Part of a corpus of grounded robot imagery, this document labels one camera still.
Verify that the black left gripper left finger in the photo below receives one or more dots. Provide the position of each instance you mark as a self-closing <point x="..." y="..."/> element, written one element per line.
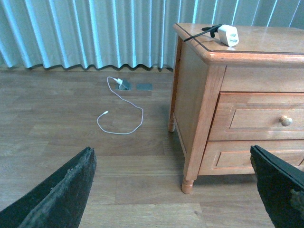
<point x="57" y="202"/>

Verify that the closed metal floor socket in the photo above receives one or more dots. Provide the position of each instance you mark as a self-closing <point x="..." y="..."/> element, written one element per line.
<point x="144" y="87"/>

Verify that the wooden drawer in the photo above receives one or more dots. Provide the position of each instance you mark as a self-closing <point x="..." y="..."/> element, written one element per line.
<point x="258" y="116"/>
<point x="233" y="157"/>

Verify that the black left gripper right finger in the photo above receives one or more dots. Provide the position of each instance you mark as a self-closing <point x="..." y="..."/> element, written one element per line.
<point x="281" y="188"/>

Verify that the white wall charger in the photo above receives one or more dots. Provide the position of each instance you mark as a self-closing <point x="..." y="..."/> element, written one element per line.
<point x="228" y="35"/>

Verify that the open metal floor socket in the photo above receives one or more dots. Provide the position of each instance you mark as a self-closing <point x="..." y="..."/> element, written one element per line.
<point x="124" y="86"/>

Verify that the white plug adapter on floor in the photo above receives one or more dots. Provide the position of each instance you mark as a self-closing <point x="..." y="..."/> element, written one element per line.
<point x="119" y="81"/>

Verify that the light wooden nightstand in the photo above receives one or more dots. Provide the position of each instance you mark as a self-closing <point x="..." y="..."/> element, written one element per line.
<point x="266" y="60"/>

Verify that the pale blue pleated curtain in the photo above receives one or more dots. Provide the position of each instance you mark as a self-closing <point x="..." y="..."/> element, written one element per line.
<point x="117" y="32"/>

